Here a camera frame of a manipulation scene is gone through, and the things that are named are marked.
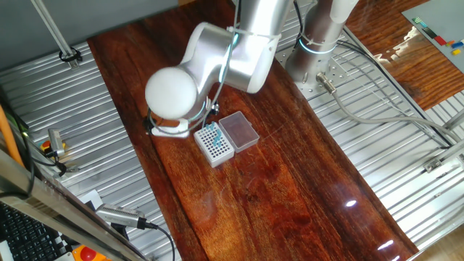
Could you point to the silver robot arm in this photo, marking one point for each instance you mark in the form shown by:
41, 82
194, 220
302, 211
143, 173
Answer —
217, 54

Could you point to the white pipette tip box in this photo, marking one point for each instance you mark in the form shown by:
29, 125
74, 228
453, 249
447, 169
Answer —
221, 160

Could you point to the orange emergency stop box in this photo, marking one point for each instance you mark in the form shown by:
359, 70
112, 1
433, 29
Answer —
87, 254

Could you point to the black white marker sheet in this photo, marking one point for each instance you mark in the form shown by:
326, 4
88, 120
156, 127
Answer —
67, 243

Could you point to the aluminium profile strut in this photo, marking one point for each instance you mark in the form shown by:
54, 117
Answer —
54, 29

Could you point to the green patterned strip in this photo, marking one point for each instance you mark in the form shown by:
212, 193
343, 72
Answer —
419, 22

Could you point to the black flat piece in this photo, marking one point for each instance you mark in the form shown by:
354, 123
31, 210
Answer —
429, 32

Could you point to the orange tube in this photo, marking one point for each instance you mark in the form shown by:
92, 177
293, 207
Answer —
7, 134

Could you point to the red toy brick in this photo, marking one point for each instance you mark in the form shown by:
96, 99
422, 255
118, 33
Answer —
440, 40

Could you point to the black keyboard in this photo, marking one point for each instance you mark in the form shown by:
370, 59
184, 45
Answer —
25, 239

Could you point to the orange toy brick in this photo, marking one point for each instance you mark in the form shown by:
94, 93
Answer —
449, 43

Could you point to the grey board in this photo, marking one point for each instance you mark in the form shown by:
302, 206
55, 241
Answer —
442, 21

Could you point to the yellow toy brick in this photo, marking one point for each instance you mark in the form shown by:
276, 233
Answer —
456, 51

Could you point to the blue toy brick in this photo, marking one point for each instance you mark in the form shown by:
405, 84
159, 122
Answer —
457, 45

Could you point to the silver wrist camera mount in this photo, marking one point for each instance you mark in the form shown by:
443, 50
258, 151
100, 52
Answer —
170, 131

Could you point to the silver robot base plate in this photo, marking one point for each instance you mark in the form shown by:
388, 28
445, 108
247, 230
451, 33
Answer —
337, 72

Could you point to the silver depth camera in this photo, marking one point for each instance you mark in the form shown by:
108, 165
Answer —
119, 216
56, 141

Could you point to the steel frame bar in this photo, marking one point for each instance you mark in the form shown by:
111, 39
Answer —
54, 208

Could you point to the aluminium profile rail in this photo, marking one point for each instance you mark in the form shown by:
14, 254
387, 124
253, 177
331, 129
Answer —
446, 156
455, 119

